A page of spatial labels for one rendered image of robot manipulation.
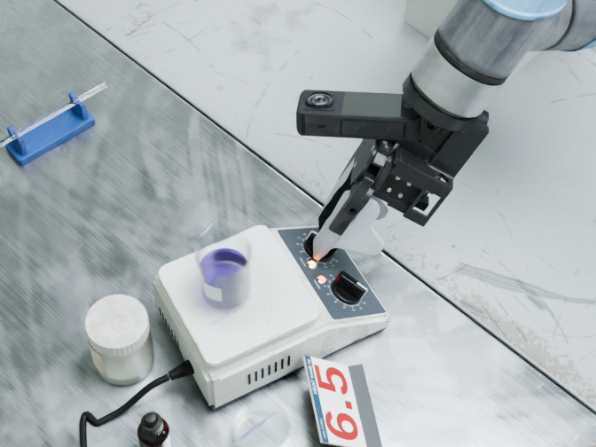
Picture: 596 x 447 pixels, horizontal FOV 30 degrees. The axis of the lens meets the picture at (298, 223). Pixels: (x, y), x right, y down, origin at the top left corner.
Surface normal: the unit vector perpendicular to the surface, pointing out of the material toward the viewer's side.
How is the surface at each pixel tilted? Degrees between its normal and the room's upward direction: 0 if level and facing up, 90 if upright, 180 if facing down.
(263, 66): 0
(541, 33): 92
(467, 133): 71
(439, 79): 62
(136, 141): 0
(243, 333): 0
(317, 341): 90
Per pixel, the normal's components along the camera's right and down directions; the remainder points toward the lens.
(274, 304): 0.02, -0.57
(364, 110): -0.01, -0.79
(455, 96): -0.17, 0.56
